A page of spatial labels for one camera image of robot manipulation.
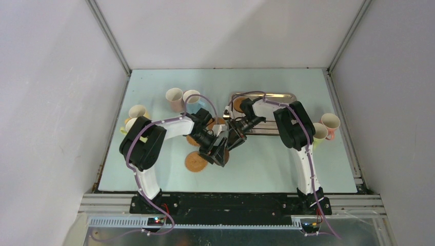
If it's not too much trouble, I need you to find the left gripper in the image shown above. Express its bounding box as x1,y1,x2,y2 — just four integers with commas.
190,130,227,167

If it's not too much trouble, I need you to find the light wood coaster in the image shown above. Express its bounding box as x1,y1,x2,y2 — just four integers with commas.
233,96,247,113
207,117,226,130

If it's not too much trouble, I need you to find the dark wood coaster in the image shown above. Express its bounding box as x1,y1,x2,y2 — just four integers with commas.
224,149,230,164

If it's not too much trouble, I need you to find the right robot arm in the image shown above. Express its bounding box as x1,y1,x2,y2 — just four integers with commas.
223,97,324,214

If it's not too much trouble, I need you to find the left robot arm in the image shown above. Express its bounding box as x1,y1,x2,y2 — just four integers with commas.
119,109,229,214

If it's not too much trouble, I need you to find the pink cup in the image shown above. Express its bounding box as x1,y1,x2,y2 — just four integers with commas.
165,88,184,113
319,113,341,140

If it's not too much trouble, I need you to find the green cup right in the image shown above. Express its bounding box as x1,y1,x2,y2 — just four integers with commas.
313,122,328,150

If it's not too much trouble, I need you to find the pink cup right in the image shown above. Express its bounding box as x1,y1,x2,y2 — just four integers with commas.
319,113,341,140

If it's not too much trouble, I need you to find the metal tray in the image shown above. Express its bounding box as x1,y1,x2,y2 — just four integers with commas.
229,92,297,136

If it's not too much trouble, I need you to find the blue mug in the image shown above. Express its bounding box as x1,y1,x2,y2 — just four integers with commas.
183,90,206,114

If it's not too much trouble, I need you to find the yellow mug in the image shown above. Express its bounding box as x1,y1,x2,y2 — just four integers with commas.
124,105,151,124

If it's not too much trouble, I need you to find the yellow-green mug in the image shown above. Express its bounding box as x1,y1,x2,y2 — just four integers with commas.
120,117,137,135

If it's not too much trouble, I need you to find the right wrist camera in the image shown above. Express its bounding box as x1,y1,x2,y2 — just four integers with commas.
223,106,232,120

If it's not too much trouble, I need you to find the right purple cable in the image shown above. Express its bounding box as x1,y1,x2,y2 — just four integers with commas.
226,90,342,242

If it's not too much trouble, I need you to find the purple cable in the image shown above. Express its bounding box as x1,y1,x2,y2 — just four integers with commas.
88,94,220,242
226,90,342,242

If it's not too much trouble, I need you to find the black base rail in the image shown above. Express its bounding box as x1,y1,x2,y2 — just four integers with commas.
129,192,332,226

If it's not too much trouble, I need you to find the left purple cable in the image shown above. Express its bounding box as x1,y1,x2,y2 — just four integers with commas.
88,94,220,242

